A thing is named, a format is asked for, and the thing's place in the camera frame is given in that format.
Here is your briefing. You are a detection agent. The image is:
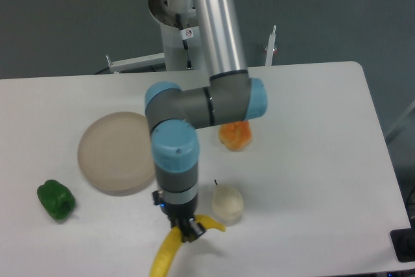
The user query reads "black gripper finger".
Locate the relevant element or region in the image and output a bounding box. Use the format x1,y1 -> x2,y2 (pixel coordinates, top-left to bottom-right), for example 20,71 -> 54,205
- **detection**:
189,218 -> 206,238
177,221 -> 192,243

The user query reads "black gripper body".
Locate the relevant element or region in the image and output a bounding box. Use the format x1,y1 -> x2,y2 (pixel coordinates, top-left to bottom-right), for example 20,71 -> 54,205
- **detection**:
152,190 -> 198,228

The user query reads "yellow banana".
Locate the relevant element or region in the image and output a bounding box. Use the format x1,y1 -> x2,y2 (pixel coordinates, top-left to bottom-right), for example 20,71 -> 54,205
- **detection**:
149,215 -> 226,276

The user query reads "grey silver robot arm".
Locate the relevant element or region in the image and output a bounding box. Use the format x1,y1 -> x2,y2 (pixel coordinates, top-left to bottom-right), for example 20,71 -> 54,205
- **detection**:
145,0 -> 267,242

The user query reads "white pear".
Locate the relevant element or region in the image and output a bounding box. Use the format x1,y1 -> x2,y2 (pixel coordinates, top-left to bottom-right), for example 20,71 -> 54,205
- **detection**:
211,184 -> 244,225

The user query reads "beige round plate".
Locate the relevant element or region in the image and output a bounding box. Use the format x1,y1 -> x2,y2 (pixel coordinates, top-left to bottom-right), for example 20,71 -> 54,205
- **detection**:
77,112 -> 155,196

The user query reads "green bell pepper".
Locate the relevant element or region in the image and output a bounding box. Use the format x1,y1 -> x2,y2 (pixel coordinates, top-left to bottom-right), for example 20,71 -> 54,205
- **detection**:
36,179 -> 77,223

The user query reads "black box at table edge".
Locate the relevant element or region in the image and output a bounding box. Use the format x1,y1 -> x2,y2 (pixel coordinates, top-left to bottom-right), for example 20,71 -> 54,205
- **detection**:
390,228 -> 414,263

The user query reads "white left bracket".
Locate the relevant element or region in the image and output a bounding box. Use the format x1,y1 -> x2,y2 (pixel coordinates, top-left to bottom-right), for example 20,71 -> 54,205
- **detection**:
106,53 -> 165,73

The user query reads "black base cable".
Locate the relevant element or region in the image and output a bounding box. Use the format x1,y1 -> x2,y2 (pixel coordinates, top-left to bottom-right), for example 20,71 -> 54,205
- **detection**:
174,13 -> 193,69

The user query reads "white right bracket post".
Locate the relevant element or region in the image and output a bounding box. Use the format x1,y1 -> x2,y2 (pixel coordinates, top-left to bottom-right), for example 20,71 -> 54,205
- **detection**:
265,25 -> 278,66

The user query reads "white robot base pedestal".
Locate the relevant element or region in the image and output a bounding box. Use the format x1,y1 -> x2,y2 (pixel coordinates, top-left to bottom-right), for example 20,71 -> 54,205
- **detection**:
148,0 -> 206,71

